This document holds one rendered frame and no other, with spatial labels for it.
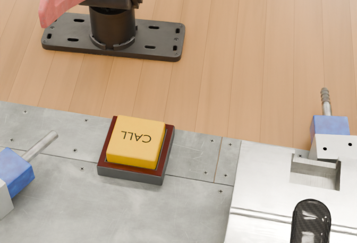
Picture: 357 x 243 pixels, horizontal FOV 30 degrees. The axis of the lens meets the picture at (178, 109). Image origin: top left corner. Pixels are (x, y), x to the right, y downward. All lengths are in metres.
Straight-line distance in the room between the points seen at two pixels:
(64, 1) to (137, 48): 0.51
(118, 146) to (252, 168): 0.17
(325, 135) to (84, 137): 0.30
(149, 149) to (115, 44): 0.20
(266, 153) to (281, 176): 0.03
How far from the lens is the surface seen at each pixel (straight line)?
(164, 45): 0.94
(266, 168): 0.72
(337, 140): 0.80
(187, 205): 0.79
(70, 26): 0.98
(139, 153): 0.79
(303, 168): 0.76
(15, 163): 0.79
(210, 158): 0.83
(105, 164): 0.80
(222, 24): 0.99
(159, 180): 0.80
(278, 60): 0.95
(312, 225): 0.70
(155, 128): 0.81
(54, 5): 0.42
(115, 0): 0.85
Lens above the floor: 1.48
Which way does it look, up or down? 51 degrees down
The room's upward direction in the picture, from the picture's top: 2 degrees clockwise
